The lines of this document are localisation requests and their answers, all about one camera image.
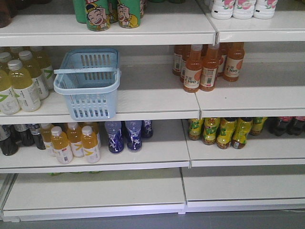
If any pale yellow drink bottle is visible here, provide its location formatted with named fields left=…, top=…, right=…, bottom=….
left=19, top=50, right=49, bottom=100
left=8, top=60, right=41, bottom=112
left=0, top=70, right=20, bottom=115
left=30, top=46, right=54, bottom=90

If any orange vitamin drink bottle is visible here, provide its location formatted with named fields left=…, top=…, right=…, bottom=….
left=67, top=122, right=84, bottom=157
left=40, top=123, right=56, bottom=157
left=81, top=125, right=101, bottom=163
left=51, top=126, right=73, bottom=164

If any orange juice bottle C100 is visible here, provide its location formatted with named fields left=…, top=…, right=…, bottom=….
left=224, top=42, right=245, bottom=82
left=183, top=44, right=203, bottom=93
left=199, top=43, right=220, bottom=92

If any dark cola bottle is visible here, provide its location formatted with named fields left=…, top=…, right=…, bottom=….
left=269, top=116, right=293, bottom=136

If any white supermarket shelf unit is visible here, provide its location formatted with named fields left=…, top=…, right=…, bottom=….
left=0, top=0, right=305, bottom=222

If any blue sports drink bottle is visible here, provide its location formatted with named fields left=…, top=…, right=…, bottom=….
left=125, top=120, right=142, bottom=152
left=104, top=121, right=124, bottom=154

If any dark tea bottle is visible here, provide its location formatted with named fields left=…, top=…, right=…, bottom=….
left=28, top=124, right=46, bottom=150
left=14, top=124, right=34, bottom=146
left=0, top=125, right=19, bottom=156

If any yellow lemon tea bottle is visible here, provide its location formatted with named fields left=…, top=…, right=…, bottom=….
left=188, top=118, right=204, bottom=140
left=216, top=117, right=237, bottom=149
left=231, top=117, right=253, bottom=149
left=203, top=117, right=221, bottom=145

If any green cartoon tea bottle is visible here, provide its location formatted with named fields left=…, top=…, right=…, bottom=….
left=117, top=0, right=141, bottom=29
left=84, top=0, right=110, bottom=31

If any white peach drink bottle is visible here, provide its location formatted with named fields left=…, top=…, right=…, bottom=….
left=253, top=0, right=278, bottom=20
left=211, top=0, right=235, bottom=20
left=233, top=0, right=256, bottom=20

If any light blue plastic basket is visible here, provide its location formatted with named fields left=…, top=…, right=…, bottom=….
left=54, top=48, right=121, bottom=121

